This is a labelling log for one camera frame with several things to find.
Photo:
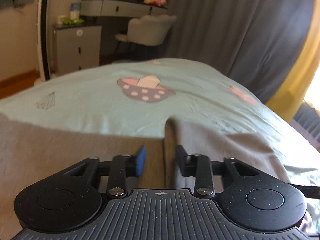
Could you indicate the blue white bottle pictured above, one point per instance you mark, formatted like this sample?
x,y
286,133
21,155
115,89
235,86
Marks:
x,y
75,10

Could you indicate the white upholstered vanity chair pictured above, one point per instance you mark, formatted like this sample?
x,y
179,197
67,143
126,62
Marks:
x,y
148,30

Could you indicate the grey drawer cabinet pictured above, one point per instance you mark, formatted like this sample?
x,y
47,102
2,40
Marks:
x,y
76,47

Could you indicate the white black floor standing unit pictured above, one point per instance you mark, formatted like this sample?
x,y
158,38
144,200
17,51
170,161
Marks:
x,y
42,48

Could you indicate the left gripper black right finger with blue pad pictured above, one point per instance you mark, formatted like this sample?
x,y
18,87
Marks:
x,y
203,170

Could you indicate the grey vanity desk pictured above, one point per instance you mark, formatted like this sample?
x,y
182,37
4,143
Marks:
x,y
118,8

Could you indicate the mint green patterned bed sheet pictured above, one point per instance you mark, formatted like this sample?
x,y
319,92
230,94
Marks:
x,y
136,99

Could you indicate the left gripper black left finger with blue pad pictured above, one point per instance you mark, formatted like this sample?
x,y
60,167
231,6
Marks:
x,y
117,170

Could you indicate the pink items on desk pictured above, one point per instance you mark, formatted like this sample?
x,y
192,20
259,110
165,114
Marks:
x,y
159,3

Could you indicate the green tray on cabinet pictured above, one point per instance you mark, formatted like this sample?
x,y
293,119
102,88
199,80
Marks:
x,y
68,21

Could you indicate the yellow curtain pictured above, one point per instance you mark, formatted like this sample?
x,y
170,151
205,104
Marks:
x,y
288,98

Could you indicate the grey curtain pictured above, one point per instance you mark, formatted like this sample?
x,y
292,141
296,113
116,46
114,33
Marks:
x,y
253,42

